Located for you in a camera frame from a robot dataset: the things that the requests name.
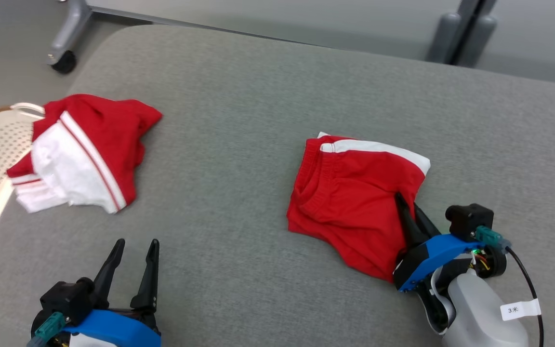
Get grey metal leg with caster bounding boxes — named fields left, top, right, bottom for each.
left=46, top=0, right=93, bottom=75

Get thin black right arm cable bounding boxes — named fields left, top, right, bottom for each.
left=504, top=246, right=546, bottom=347

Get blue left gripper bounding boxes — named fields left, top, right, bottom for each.
left=63, top=238, right=162, bottom=347

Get teal right camera connector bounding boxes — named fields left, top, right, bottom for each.
left=475, top=225, right=512, bottom=251

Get white cable label tag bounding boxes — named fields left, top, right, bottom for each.
left=500, top=298, right=542, bottom=321

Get teal left camera connector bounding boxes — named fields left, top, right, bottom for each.
left=27, top=312, right=67, bottom=347

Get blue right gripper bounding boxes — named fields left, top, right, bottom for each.
left=393, top=192, right=507, bottom=293

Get red shorts with white stripe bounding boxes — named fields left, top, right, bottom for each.
left=286, top=132, right=431, bottom=283

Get red jersey with white sleeves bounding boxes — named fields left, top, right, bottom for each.
left=6, top=94, right=163, bottom=214

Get grey partition post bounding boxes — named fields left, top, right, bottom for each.
left=426, top=0, right=498, bottom=67

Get teal camera connector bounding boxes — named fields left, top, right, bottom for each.
left=27, top=312, right=67, bottom=347
left=475, top=225, right=512, bottom=251

